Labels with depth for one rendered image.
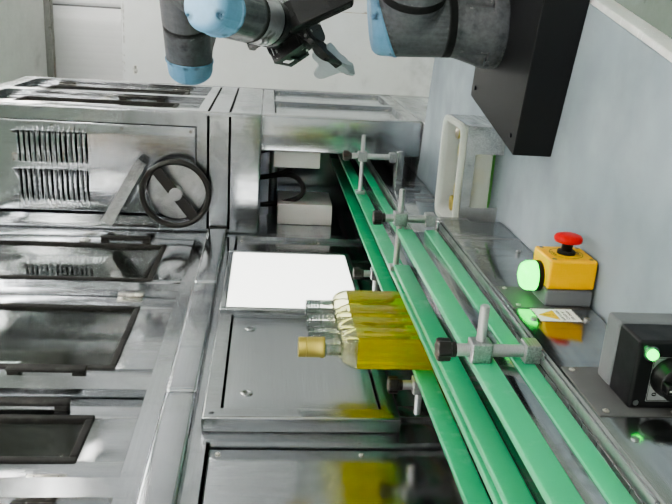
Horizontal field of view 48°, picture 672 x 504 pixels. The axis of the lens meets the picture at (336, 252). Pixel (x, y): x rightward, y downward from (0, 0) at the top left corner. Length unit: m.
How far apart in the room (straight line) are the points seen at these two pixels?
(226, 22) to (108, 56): 4.53
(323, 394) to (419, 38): 0.65
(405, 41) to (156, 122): 1.15
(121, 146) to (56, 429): 1.16
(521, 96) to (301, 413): 0.64
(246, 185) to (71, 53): 3.47
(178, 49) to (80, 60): 4.42
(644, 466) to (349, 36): 4.45
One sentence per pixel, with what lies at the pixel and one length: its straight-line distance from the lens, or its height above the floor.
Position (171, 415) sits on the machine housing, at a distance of 1.33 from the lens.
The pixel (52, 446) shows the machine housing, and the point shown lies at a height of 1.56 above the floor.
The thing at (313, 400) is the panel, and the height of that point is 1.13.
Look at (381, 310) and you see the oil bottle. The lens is 1.37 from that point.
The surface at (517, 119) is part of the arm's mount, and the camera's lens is 1.29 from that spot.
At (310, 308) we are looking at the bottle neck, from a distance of 1.41.
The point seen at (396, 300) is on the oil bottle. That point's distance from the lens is 1.41.
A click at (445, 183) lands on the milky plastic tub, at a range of 1.71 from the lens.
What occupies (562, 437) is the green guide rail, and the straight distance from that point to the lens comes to 0.84.
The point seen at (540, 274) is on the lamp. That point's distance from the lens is 1.11.
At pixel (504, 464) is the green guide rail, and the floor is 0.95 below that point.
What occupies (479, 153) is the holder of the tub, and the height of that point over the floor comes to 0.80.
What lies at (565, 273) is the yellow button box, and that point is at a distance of 1.11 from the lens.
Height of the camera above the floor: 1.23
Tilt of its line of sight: 6 degrees down
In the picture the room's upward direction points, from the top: 88 degrees counter-clockwise
